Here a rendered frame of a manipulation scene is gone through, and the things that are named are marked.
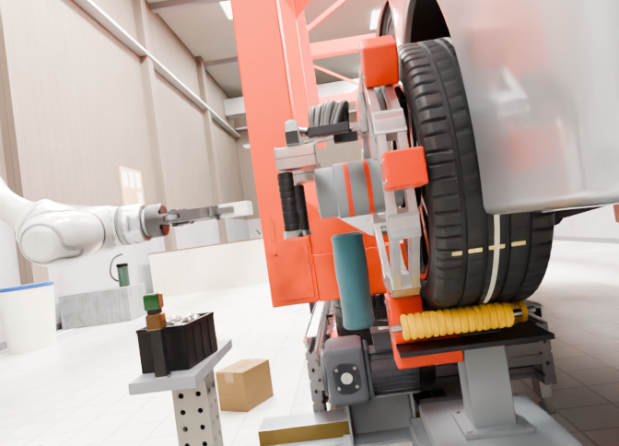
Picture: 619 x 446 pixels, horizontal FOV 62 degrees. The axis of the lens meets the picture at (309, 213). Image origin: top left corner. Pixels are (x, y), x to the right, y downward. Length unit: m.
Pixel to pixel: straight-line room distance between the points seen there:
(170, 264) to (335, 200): 8.29
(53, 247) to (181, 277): 8.41
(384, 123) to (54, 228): 0.66
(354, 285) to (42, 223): 0.77
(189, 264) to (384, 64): 8.39
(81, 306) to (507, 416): 6.09
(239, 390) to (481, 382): 1.37
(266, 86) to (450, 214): 0.99
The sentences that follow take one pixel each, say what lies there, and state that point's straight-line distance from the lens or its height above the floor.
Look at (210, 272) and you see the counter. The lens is 9.29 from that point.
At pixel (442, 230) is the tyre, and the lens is 1.04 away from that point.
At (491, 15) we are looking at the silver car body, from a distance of 0.82.
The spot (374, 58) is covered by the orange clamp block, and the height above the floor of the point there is 1.10.
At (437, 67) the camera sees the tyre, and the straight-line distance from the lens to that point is 1.13.
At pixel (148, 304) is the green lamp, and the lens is 1.35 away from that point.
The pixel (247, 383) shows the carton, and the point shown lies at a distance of 2.48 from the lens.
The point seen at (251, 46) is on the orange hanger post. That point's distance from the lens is 1.88.
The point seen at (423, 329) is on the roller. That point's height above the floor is 0.51.
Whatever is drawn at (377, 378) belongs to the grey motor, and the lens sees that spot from 1.63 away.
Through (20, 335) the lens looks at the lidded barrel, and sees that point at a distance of 5.81.
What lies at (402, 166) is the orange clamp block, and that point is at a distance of 0.97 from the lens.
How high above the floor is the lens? 0.75
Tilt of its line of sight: 2 degrees up
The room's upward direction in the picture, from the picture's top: 8 degrees counter-clockwise
